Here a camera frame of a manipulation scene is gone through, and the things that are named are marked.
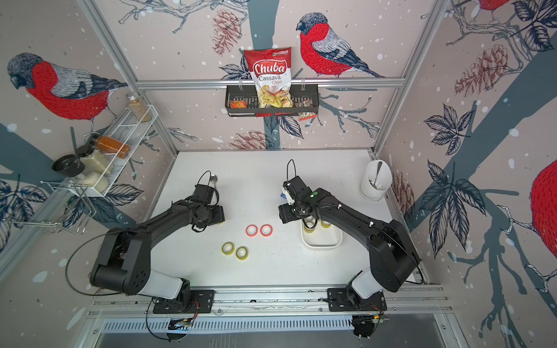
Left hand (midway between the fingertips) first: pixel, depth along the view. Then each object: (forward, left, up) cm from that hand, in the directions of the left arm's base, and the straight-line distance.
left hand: (222, 213), depth 92 cm
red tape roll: (-7, -13, -4) cm, 15 cm away
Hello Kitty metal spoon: (+20, +9, -3) cm, 23 cm away
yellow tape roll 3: (-18, -39, +28) cm, 51 cm away
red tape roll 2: (-6, -19, -4) cm, 21 cm away
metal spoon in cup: (+18, -70, +11) cm, 73 cm away
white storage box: (-9, -43, -3) cm, 44 cm away
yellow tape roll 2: (-16, -10, -3) cm, 19 cm away
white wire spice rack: (-2, +30, +32) cm, 44 cm away
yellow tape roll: (-14, -4, -4) cm, 15 cm away
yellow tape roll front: (-6, -38, -3) cm, 38 cm away
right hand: (-3, -28, +6) cm, 29 cm away
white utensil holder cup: (+15, -70, +5) cm, 71 cm away
